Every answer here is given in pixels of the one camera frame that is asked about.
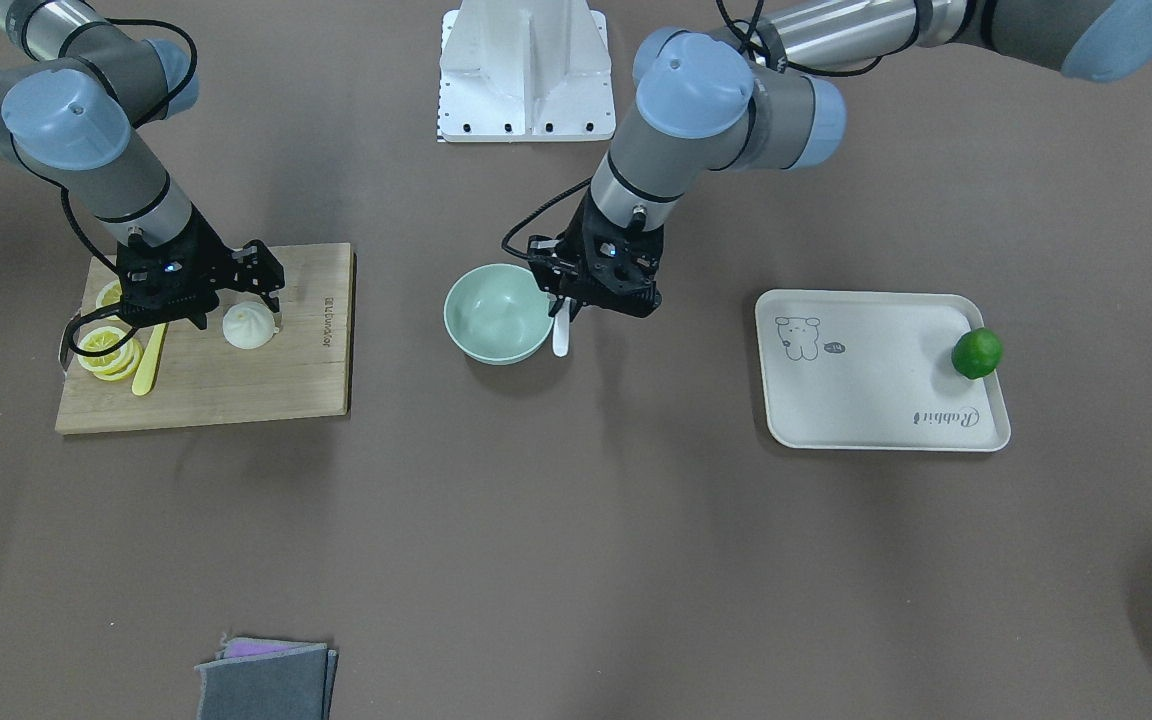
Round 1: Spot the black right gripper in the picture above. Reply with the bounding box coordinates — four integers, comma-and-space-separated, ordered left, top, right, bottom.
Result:
116, 209, 285, 331

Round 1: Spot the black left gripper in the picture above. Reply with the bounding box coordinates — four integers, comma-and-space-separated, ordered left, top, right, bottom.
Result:
526, 194, 664, 319

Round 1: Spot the white steamed bun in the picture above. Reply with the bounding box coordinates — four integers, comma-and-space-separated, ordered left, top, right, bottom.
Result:
221, 301, 279, 350

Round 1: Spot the white ceramic spoon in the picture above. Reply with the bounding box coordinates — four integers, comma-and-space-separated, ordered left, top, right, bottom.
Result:
550, 309, 570, 357

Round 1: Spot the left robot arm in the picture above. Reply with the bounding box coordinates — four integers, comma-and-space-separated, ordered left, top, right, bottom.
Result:
520, 1, 1152, 319

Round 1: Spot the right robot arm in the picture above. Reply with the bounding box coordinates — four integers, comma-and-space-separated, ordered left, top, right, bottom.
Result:
0, 1, 285, 328

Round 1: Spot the mint green bowl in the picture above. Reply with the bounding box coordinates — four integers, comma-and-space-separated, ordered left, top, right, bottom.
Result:
444, 263, 553, 366

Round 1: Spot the bamboo cutting board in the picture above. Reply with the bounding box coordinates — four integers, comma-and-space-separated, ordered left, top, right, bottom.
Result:
55, 243, 355, 435

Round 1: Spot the yellow plastic knife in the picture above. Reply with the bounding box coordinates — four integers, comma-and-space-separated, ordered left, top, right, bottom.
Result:
131, 323, 170, 397

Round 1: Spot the lemon slice stack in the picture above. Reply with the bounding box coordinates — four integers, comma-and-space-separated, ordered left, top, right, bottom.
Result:
76, 325, 143, 382

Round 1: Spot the cream rabbit tray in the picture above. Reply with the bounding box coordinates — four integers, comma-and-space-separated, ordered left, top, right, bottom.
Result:
755, 290, 1011, 452

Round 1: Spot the green lime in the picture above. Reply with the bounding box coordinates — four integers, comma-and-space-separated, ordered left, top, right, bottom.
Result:
952, 327, 1005, 381

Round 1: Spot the grey folded cloth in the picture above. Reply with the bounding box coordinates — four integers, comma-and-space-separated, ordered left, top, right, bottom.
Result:
196, 637, 338, 719

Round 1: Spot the metal cutting board handle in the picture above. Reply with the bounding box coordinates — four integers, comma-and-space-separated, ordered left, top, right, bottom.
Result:
58, 309, 83, 376

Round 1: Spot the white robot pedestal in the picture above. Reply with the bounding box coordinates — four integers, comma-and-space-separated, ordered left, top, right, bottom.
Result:
435, 1, 616, 143

